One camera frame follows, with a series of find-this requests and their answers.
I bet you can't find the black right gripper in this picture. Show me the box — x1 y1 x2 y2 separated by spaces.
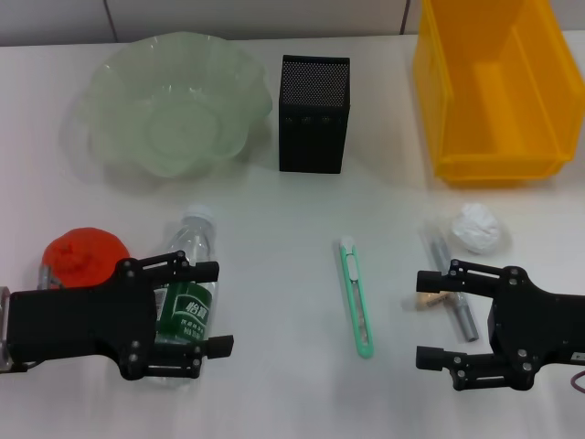
414 259 585 392

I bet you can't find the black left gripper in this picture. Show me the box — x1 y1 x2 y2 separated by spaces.
7 250 235 380

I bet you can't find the small beige cork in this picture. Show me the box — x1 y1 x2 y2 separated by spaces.
413 292 453 313

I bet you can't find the green utility knife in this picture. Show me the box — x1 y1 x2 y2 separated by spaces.
338 236 376 359

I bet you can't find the clear green-label water bottle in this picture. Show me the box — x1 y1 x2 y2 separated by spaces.
153 204 219 388

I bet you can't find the white paper ball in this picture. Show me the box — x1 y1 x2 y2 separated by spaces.
451 203 502 255

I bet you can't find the orange fruit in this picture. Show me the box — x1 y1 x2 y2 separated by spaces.
41 227 132 289

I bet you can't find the grey metal pen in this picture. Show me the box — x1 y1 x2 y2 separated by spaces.
424 222 481 343

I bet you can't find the black mesh pen holder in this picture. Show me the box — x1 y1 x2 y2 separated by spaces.
278 54 352 176

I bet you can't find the pale green glass fruit plate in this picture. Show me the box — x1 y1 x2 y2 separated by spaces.
72 37 274 179

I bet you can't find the yellow plastic bin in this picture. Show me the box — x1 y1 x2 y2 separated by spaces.
413 0 577 187

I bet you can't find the left arm cable with plug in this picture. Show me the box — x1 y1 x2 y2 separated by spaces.
38 264 63 290

